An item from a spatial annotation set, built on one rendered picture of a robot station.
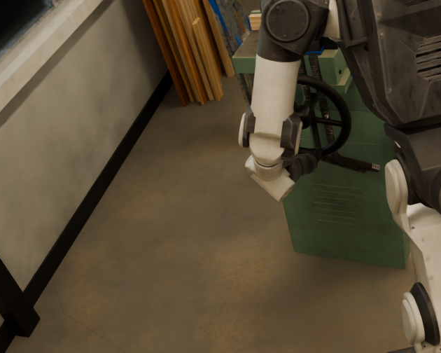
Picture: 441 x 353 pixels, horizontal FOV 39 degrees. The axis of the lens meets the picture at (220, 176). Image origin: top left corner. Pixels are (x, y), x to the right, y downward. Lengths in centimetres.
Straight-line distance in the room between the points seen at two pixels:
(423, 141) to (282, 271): 137
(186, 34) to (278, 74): 219
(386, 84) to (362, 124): 87
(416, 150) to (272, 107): 29
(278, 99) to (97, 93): 196
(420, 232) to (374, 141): 70
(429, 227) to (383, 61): 42
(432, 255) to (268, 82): 51
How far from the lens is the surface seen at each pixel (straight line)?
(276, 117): 126
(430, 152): 118
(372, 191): 215
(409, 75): 112
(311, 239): 243
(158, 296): 253
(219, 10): 278
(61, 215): 288
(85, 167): 302
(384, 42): 109
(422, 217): 139
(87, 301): 265
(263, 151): 133
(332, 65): 177
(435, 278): 142
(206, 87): 352
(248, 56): 197
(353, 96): 193
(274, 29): 115
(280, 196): 155
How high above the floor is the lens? 183
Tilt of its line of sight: 38 degrees down
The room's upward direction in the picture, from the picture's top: 17 degrees counter-clockwise
